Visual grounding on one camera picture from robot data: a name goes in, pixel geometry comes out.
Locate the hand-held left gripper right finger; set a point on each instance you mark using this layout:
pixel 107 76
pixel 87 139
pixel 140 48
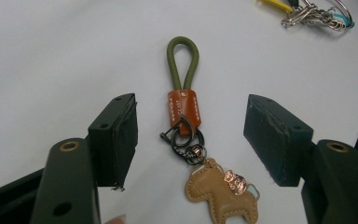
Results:
pixel 273 137

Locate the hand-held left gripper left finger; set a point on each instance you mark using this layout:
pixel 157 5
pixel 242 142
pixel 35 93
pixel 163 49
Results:
pixel 115 140

